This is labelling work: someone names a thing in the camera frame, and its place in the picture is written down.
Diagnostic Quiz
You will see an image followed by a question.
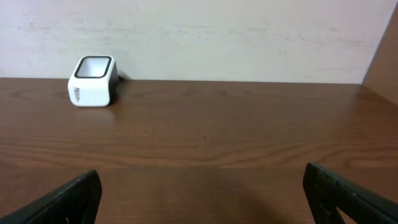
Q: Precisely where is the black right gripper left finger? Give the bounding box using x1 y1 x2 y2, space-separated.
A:
1 170 102 224

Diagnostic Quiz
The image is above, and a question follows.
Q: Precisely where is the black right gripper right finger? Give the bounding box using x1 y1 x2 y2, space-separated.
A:
302 162 397 224

